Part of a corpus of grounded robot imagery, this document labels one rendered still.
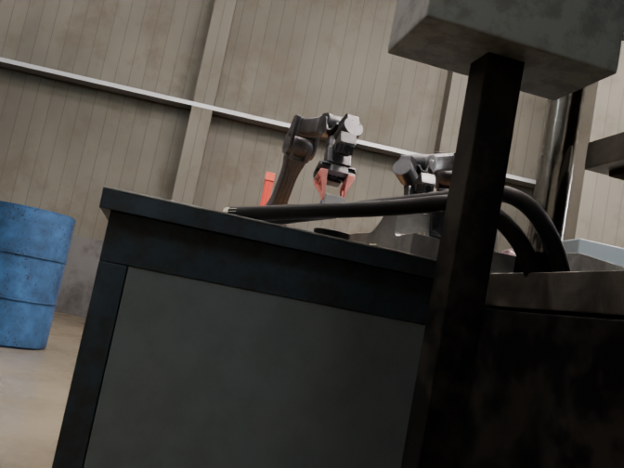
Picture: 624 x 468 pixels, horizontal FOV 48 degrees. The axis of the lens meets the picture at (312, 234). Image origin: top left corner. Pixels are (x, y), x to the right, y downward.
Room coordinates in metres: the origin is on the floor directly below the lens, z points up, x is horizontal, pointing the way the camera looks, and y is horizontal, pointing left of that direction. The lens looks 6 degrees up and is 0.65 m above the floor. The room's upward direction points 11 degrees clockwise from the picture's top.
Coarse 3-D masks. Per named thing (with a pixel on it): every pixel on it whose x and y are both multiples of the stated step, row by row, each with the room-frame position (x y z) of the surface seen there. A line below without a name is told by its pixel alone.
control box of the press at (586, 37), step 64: (448, 0) 0.90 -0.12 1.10; (512, 0) 0.92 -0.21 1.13; (576, 0) 0.94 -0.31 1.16; (448, 64) 1.04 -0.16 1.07; (512, 64) 0.97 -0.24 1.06; (576, 64) 0.95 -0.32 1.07; (512, 128) 0.98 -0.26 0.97; (448, 192) 1.02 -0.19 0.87; (448, 256) 0.98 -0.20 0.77; (448, 320) 0.97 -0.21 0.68; (448, 384) 0.97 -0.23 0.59; (448, 448) 0.97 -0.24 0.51
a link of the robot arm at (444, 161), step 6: (414, 156) 2.05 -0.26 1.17; (420, 156) 2.04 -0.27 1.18; (426, 156) 2.03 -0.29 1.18; (432, 156) 2.06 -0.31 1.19; (438, 156) 2.13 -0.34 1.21; (444, 156) 2.16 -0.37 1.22; (450, 156) 2.19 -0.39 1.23; (420, 162) 2.03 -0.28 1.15; (426, 162) 2.03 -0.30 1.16; (438, 162) 2.13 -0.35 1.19; (444, 162) 2.17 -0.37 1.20; (450, 162) 2.20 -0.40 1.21; (438, 168) 2.14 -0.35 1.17; (444, 168) 2.18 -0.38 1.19; (450, 168) 2.21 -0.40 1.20
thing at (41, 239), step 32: (0, 224) 5.03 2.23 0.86; (32, 224) 5.06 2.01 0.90; (64, 224) 5.23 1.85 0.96; (0, 256) 5.02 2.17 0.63; (32, 256) 5.08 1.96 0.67; (64, 256) 5.34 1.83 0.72; (0, 288) 5.03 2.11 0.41; (32, 288) 5.12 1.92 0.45; (0, 320) 5.04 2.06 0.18; (32, 320) 5.16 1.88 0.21
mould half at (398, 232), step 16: (384, 224) 1.65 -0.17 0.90; (400, 224) 1.58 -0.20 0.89; (416, 224) 1.59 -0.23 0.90; (368, 240) 1.76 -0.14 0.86; (384, 240) 1.63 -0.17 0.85; (400, 240) 1.53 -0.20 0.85; (416, 240) 1.46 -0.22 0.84; (432, 240) 1.47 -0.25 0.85; (496, 240) 1.63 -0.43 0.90; (432, 256) 1.47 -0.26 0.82; (496, 256) 1.50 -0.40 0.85; (512, 256) 1.51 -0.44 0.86; (512, 272) 1.51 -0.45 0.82
